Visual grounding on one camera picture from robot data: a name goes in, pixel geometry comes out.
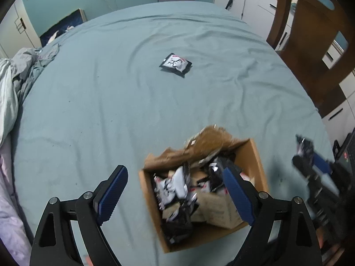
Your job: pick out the white wardrobe door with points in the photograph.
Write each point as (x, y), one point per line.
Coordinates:
(17, 31)

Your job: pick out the crumpled brown packing tape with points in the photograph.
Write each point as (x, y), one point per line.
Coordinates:
(210, 141)

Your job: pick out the white cabinet with drawers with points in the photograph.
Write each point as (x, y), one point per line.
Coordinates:
(337, 110)

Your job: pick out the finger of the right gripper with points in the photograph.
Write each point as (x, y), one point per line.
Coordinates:
(319, 162)
(302, 165)

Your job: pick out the teal bed sheet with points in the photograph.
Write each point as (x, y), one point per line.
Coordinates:
(103, 101)

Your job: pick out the dark blue framed picture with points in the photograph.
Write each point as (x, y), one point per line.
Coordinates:
(72, 20)

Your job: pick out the tan sachet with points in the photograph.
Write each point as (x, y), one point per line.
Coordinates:
(218, 210)

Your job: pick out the lilac pillow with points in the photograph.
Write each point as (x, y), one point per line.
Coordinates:
(13, 233)

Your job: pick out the white deer snack packet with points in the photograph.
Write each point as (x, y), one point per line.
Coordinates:
(177, 186)

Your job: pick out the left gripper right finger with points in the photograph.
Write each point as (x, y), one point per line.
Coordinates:
(281, 233)

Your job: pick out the brown wooden chair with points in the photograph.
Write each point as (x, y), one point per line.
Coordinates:
(314, 28)

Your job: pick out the grey crumpled duvet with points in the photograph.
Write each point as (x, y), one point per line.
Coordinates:
(18, 75)

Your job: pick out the black packet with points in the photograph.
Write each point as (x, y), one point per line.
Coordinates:
(215, 172)

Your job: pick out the brown cardboard box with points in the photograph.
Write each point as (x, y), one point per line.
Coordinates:
(247, 158)

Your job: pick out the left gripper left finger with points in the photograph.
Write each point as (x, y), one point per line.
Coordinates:
(54, 242)

